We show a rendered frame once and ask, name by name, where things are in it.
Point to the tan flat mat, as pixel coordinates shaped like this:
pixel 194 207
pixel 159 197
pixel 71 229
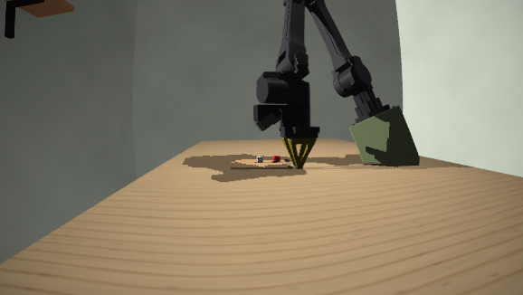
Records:
pixel 251 163

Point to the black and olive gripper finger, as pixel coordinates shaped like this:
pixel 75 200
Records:
pixel 302 149
pixel 293 142

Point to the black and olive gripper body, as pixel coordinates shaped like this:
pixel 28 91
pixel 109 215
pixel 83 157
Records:
pixel 301 132

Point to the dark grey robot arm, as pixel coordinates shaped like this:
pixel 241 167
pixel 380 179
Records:
pixel 351 76

